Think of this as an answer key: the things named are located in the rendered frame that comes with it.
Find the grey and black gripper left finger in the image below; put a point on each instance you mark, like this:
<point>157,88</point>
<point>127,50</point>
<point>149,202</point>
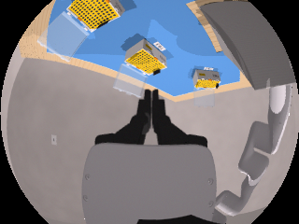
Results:
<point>138,127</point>

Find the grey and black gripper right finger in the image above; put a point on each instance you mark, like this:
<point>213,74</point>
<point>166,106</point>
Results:
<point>169,133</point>

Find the blue bench mat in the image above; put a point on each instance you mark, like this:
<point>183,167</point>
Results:
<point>175,27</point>

